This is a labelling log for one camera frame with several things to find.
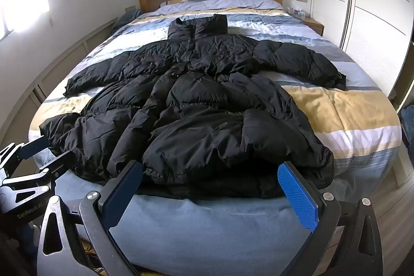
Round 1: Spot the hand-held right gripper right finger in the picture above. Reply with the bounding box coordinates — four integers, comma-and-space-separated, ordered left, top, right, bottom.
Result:
277, 161, 384, 276

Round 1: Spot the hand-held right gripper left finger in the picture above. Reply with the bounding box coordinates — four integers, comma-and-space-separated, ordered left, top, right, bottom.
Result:
36, 160, 144, 276

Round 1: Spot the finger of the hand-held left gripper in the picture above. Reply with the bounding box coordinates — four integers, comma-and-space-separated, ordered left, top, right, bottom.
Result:
0, 135, 50, 178
2, 151, 71, 189

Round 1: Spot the black puffer jacket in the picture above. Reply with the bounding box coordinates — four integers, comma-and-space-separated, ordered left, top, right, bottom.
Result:
39, 13, 347, 200

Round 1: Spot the striped duvet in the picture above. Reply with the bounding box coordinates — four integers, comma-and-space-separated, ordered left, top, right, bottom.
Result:
28, 0, 402, 208

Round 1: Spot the grey-blue blanket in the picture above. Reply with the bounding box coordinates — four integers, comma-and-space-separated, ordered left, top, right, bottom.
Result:
112, 9, 143, 35

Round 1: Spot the wooden nightstand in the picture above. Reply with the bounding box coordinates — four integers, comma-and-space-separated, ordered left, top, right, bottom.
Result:
291, 12, 325, 36

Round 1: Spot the white sliding wardrobe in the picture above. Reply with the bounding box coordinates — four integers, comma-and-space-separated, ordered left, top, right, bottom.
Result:
310, 0, 414, 102

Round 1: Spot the low beige wall cabinet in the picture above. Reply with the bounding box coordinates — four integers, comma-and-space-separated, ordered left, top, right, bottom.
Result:
0, 17, 119, 136

